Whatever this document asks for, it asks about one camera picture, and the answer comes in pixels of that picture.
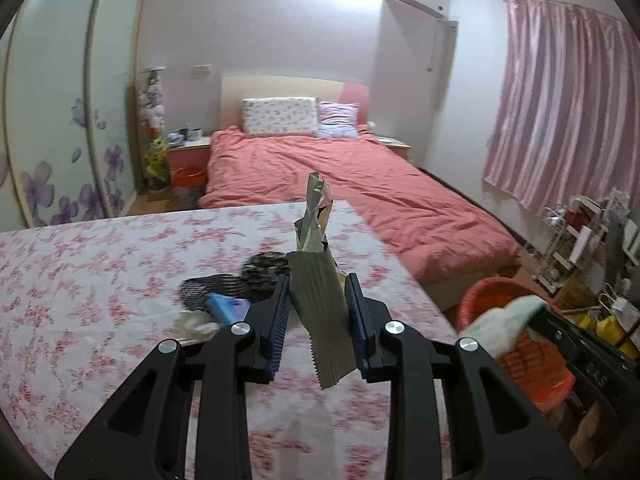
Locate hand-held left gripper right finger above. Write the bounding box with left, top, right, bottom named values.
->
left=344, top=273, right=583, bottom=480

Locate floral sliding door wardrobe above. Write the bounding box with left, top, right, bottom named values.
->
left=0, top=0, right=151, bottom=233

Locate small orange waste bin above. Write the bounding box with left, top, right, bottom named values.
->
left=171, top=167, right=206, bottom=206

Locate orange plastic basket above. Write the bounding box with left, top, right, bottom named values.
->
left=455, top=277, right=576, bottom=413

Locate white paper bag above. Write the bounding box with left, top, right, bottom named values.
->
left=600, top=284, right=640, bottom=328

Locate pink striped pillow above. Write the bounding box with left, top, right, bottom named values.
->
left=316, top=101, right=361, bottom=139

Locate white wire rack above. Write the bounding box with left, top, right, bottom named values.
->
left=532, top=195, right=608, bottom=293

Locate bed with salmon duvet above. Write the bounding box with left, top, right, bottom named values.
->
left=198, top=126, right=523, bottom=283

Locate cardboard box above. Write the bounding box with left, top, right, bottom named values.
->
left=555, top=277, right=601, bottom=311

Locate pink floral tablecloth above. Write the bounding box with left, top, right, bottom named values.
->
left=0, top=200, right=458, bottom=480

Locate plush toy tube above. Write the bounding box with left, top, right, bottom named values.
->
left=139, top=67, right=170, bottom=193

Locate blue packet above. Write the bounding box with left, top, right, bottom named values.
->
left=206, top=294, right=251, bottom=328

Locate crumpled clear plastic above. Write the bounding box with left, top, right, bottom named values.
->
left=175, top=310, right=221, bottom=348

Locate silver snack bag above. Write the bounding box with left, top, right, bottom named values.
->
left=286, top=171, right=357, bottom=389

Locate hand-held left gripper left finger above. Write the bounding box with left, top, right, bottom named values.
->
left=54, top=274, right=293, bottom=480

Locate pink curtain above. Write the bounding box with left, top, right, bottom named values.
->
left=482, top=0, right=640, bottom=216

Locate floral pillow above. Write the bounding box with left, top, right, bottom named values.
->
left=241, top=97, right=320, bottom=137

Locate white cloth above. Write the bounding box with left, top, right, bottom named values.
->
left=457, top=296, right=543, bottom=360

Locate yellow bag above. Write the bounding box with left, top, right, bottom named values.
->
left=580, top=310, right=631, bottom=346

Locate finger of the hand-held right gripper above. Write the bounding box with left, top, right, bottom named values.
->
left=527, top=306, right=633, bottom=376

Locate pink nightstand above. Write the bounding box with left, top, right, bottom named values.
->
left=166, top=137, right=212, bottom=186
left=374, top=135, right=413, bottom=161

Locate beige and pink headboard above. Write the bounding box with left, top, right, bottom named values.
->
left=221, top=76, right=372, bottom=133

